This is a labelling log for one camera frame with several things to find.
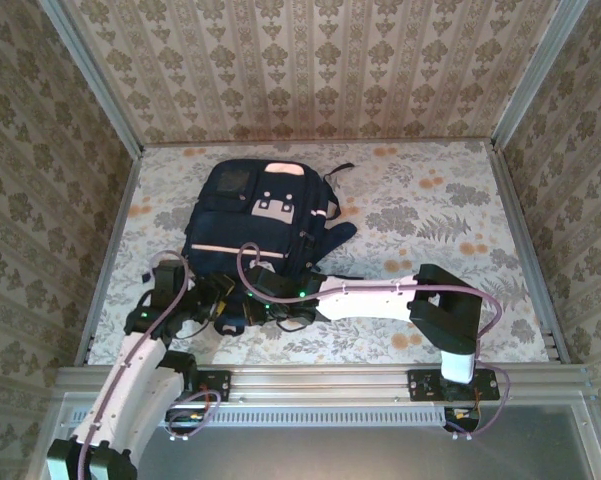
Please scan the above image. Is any grey metal sheet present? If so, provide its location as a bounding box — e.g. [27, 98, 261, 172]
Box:
[39, 392, 601, 480]

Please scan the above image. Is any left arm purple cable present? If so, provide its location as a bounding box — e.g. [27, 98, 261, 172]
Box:
[77, 249, 222, 480]

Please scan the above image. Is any black cable port with wires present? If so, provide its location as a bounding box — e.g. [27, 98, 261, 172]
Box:
[164, 407, 207, 435]
[443, 406, 481, 434]

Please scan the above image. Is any navy blue backpack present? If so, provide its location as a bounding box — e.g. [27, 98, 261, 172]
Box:
[140, 158, 366, 337]

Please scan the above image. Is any aluminium front rail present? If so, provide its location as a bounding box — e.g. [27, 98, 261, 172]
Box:
[54, 363, 589, 404]

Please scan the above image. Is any aluminium frame post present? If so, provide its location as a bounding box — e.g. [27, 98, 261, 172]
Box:
[39, 0, 146, 156]
[489, 0, 589, 149]

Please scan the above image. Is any grey slotted cable duct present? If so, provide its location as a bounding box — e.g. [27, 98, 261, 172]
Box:
[67, 404, 449, 427]

